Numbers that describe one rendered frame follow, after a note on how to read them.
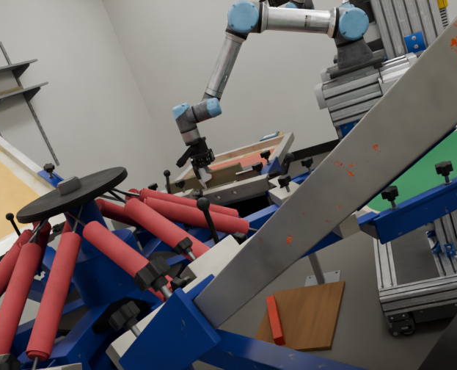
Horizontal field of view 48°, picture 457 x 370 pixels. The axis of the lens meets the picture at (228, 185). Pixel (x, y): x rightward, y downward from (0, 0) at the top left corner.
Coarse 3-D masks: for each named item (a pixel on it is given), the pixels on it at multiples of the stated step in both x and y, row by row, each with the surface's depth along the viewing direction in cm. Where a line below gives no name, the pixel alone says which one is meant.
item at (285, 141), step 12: (252, 144) 274; (264, 144) 269; (276, 144) 267; (288, 144) 252; (216, 156) 279; (228, 156) 277; (192, 168) 275; (264, 192) 197; (216, 204) 204; (228, 204) 203
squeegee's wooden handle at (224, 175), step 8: (224, 168) 215; (232, 168) 214; (240, 168) 214; (192, 176) 222; (216, 176) 217; (224, 176) 216; (232, 176) 216; (192, 184) 222; (200, 184) 221; (208, 184) 220; (216, 184) 219; (176, 192) 225
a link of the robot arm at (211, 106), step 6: (204, 102) 210; (210, 102) 209; (216, 102) 209; (192, 108) 210; (198, 108) 209; (204, 108) 209; (210, 108) 208; (216, 108) 208; (198, 114) 209; (204, 114) 209; (210, 114) 209; (216, 114) 210; (198, 120) 211; (204, 120) 213
